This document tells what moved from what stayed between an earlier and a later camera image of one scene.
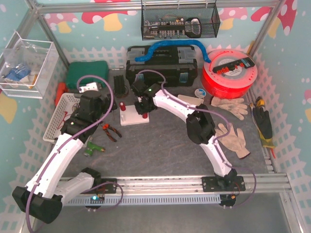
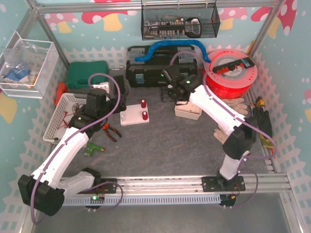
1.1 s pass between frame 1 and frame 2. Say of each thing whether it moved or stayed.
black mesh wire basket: stayed
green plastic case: stayed
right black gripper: moved
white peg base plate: stayed
